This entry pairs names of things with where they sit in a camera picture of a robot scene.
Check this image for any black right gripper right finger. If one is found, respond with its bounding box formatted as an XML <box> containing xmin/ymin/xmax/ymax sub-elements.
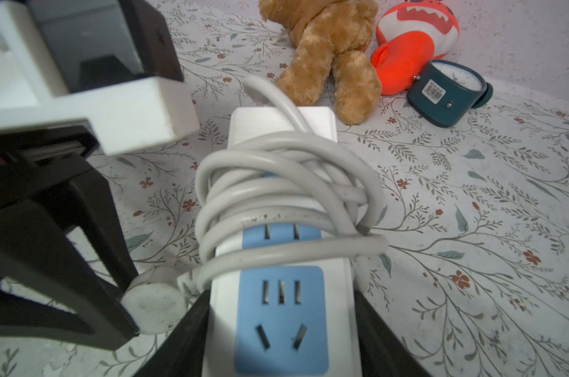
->
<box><xmin>355</xmin><ymin>292</ymin><xmax>430</xmax><ymax>377</ymax></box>

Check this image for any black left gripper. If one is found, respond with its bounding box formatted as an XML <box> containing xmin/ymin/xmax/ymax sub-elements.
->
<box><xmin>0</xmin><ymin>125</ymin><xmax>138</xmax><ymax>350</ymax></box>

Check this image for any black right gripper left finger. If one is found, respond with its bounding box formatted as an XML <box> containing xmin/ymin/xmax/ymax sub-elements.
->
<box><xmin>135</xmin><ymin>291</ymin><xmax>211</xmax><ymax>377</ymax></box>

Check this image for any white power strip cord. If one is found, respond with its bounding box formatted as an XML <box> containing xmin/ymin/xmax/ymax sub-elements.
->
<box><xmin>120</xmin><ymin>74</ymin><xmax>389</xmax><ymax>336</ymax></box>

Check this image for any floral table mat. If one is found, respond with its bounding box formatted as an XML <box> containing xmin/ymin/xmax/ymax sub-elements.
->
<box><xmin>0</xmin><ymin>0</ymin><xmax>569</xmax><ymax>377</ymax></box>

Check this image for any teal alarm clock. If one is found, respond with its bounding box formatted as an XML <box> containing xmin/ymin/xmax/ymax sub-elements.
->
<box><xmin>407</xmin><ymin>59</ymin><xmax>494</xmax><ymax>128</ymax></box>

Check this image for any brown plush toy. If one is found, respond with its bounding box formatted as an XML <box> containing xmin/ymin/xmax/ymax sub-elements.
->
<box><xmin>259</xmin><ymin>0</ymin><xmax>382</xmax><ymax>125</ymax></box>

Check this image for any red shark plush toy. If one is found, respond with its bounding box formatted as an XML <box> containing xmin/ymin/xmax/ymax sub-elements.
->
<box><xmin>370</xmin><ymin>0</ymin><xmax>460</xmax><ymax>96</ymax></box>

